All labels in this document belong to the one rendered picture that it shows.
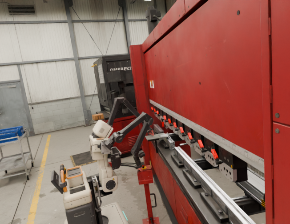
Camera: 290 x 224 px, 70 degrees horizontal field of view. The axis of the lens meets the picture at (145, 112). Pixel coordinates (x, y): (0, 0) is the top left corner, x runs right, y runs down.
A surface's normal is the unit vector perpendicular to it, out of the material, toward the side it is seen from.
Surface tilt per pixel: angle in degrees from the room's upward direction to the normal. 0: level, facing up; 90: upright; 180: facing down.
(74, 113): 90
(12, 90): 90
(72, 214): 90
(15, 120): 90
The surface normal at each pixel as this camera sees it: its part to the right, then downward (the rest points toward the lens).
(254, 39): -0.98, 0.14
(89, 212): 0.37, 0.11
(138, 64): 0.15, 0.15
